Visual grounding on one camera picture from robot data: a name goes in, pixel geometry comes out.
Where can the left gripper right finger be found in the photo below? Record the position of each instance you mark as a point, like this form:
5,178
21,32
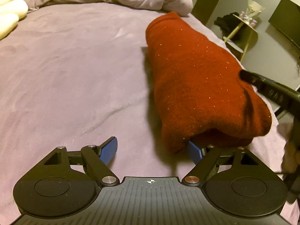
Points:
196,153

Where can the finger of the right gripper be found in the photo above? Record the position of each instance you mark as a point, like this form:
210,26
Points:
253,78

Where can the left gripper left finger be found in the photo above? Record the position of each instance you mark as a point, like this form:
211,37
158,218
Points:
107,150

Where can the red knitted sweater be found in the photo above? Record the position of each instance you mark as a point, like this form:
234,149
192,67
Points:
197,90

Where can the person's right hand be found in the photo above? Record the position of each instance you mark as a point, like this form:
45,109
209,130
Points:
291,154

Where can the yellow side table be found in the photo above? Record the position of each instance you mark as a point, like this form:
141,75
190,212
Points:
239,39

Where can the black cloth on table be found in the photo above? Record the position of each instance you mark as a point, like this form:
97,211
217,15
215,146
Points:
227,23

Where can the white paper bouquet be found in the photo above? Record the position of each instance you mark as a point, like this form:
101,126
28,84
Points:
251,14

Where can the cream flower plush pillow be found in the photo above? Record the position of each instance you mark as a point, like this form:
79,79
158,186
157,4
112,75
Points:
12,11

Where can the black wall television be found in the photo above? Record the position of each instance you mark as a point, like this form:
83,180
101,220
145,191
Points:
286,19

